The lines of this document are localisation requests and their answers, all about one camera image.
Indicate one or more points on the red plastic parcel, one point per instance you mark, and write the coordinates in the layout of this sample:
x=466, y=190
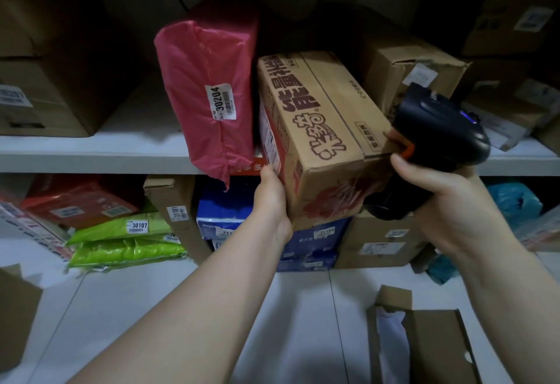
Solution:
x=78, y=204

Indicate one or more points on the person's right thumb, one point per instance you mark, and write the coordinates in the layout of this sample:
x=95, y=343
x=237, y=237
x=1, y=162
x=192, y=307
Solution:
x=415, y=176

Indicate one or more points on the pale pink plastic parcel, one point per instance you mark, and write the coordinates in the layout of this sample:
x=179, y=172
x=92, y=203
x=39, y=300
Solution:
x=540, y=232

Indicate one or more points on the dark blue box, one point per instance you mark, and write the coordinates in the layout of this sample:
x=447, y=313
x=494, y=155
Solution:
x=315, y=243

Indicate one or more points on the plain cardboard box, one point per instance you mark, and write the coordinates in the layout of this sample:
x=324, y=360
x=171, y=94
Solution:
x=15, y=318

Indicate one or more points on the person's right hand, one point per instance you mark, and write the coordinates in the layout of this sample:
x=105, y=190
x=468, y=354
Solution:
x=459, y=213

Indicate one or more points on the white shelf board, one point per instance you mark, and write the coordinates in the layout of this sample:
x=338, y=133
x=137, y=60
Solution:
x=131, y=151

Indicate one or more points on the green plastic parcel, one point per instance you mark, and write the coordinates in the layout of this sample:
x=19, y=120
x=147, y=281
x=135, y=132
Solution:
x=122, y=253
x=118, y=227

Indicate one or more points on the person's left hand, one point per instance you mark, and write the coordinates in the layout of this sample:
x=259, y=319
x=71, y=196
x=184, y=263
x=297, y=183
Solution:
x=271, y=208

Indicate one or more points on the large brown cardboard box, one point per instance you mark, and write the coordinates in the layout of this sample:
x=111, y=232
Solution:
x=48, y=68

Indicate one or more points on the open empty cardboard box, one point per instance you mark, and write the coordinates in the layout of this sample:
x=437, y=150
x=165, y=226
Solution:
x=437, y=344

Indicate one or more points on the teal plastic bag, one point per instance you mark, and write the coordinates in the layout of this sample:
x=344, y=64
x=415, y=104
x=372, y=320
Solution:
x=516, y=204

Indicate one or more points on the blue and white box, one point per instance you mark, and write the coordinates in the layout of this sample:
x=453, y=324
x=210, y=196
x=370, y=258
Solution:
x=223, y=208

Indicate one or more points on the brown paper wrapped parcel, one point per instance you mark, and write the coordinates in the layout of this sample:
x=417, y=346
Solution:
x=512, y=108

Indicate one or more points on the person's left thumb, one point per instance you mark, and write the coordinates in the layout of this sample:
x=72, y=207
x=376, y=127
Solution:
x=269, y=178

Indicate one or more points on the black barcode scanner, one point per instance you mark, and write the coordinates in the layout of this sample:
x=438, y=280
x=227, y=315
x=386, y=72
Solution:
x=442, y=134

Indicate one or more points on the white printed flat parcel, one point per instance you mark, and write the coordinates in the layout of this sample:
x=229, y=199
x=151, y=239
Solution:
x=30, y=226

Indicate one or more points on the person's left forearm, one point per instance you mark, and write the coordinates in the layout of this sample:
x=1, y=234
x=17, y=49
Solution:
x=197, y=318

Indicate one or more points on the tall narrow cardboard box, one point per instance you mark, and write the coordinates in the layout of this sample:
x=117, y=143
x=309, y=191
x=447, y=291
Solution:
x=179, y=217

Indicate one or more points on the dark labelled cardboard box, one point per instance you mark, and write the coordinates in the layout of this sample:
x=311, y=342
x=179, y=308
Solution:
x=512, y=20

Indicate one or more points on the small dented cardboard box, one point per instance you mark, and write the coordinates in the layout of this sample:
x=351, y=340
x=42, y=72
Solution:
x=393, y=68

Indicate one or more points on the low labelled cardboard box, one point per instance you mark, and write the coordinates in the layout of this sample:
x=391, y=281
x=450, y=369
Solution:
x=376, y=241

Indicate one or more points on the person's right forearm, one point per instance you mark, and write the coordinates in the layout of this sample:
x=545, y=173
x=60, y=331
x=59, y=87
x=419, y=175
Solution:
x=516, y=309

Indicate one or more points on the red printed cardboard box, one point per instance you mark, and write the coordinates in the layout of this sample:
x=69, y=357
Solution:
x=323, y=134

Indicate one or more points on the orange packet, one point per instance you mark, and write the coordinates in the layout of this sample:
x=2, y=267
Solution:
x=256, y=165

